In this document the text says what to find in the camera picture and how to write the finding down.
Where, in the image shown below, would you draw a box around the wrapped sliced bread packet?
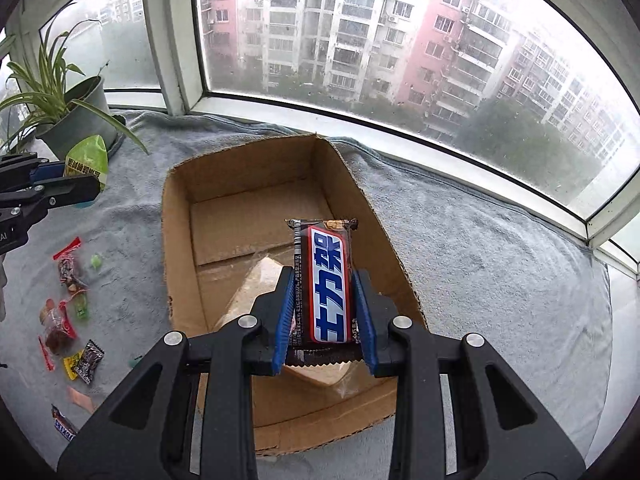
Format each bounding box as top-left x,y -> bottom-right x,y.
219,254 -> 362,389

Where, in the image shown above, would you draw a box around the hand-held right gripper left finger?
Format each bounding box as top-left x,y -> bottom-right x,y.
56,265 -> 297,480

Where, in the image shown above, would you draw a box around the pink wrapped candy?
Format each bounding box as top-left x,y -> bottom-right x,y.
66,386 -> 96,413

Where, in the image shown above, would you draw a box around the black yellow snack packet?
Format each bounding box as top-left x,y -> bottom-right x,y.
62,340 -> 105,386

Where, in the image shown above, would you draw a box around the cardboard box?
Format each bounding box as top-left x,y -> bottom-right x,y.
161,132 -> 428,457

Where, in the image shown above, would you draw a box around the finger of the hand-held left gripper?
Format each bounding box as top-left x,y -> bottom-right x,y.
0,154 -> 67,189
0,175 -> 102,221

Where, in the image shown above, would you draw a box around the small brown chocolate bar packet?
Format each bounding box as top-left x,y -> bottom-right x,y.
51,405 -> 78,443

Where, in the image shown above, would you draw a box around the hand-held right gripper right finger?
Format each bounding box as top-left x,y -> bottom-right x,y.
350,267 -> 586,480

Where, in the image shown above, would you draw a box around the white window frame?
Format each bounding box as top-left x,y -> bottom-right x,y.
0,0 -> 640,281

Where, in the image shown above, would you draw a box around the green snack packet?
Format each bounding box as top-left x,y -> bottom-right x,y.
64,135 -> 109,191

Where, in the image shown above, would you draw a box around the potted spider plant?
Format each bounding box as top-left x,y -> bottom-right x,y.
0,17 -> 150,161

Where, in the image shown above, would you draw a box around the apartment buildings outside window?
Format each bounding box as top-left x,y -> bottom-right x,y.
197,0 -> 631,171

